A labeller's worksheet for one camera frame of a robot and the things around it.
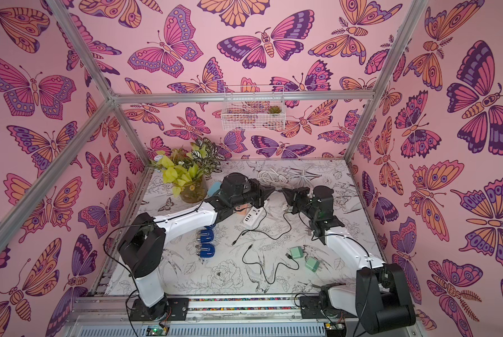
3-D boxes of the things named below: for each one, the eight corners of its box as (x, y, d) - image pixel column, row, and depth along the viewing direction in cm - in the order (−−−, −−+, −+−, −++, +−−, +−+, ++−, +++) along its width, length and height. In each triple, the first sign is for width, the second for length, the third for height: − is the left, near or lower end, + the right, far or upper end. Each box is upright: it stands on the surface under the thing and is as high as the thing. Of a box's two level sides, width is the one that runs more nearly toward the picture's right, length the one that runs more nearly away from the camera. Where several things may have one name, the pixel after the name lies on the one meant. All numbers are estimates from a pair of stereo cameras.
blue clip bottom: (201, 257, 88) (199, 254, 85) (202, 246, 91) (201, 243, 88) (214, 257, 88) (213, 254, 85) (215, 246, 91) (214, 243, 88)
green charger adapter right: (303, 266, 85) (304, 264, 83) (307, 257, 87) (308, 255, 85) (315, 273, 83) (316, 271, 81) (318, 263, 86) (320, 261, 84)
